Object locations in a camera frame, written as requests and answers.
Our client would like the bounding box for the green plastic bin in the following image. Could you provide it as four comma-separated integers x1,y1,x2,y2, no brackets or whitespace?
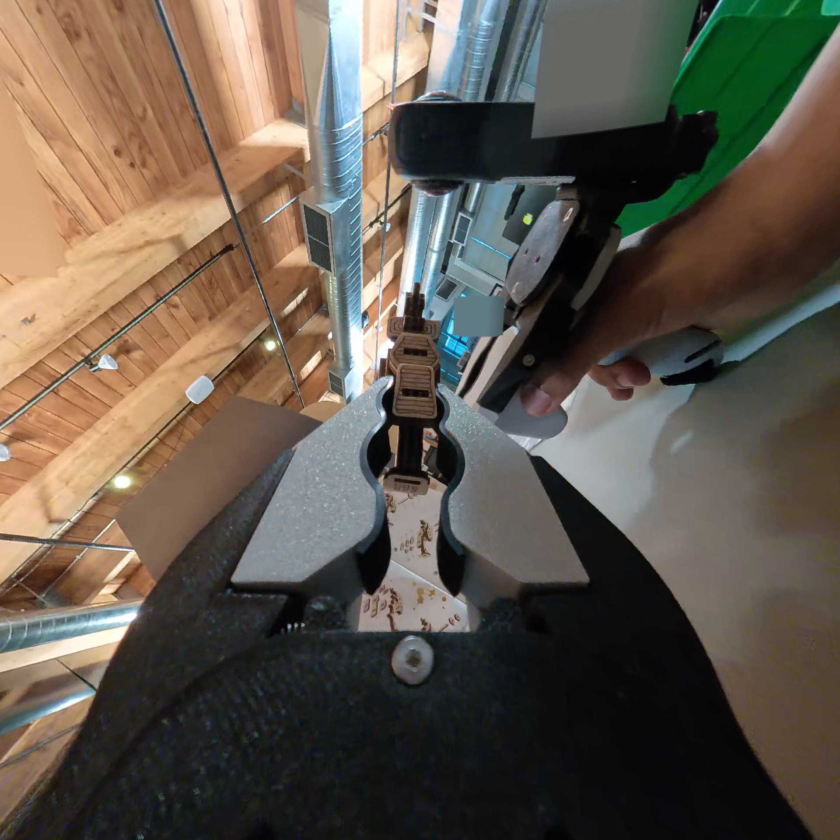
617,0,840,238

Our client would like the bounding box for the small wooden puzzle model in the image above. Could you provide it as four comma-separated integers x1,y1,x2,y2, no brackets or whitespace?
384,283,439,494

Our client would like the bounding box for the metal air duct with vents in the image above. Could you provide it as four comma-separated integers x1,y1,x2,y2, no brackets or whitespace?
294,0,366,399

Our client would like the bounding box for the person's right hand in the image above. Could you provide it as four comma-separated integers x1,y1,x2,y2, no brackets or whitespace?
524,209,731,419

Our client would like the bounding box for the person's right forearm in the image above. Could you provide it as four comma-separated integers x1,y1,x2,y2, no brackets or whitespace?
682,26,840,332

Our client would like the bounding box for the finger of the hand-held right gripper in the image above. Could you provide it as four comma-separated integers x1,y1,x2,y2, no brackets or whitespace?
456,325,522,404

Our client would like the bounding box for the black wall screen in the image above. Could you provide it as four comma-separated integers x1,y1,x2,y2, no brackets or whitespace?
504,187,559,244

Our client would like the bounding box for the thin metal ceiling rod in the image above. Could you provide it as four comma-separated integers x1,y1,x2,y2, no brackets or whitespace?
153,0,307,409

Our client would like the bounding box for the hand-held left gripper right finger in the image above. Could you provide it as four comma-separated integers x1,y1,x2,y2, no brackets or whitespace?
438,386,590,606

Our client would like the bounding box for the black ceiling light track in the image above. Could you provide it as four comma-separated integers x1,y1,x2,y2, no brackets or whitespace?
0,244,238,431

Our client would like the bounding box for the ribbed metal air duct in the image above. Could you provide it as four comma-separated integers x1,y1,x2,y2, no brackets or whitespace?
399,0,547,317

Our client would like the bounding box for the light grey desk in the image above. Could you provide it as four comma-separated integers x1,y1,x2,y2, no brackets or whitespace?
525,262,840,840

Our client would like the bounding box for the pale laser-cut puzzle sheet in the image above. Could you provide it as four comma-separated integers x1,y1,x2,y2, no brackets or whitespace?
357,489,483,634

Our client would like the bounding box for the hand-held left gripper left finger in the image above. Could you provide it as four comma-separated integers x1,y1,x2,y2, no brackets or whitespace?
231,377,396,597

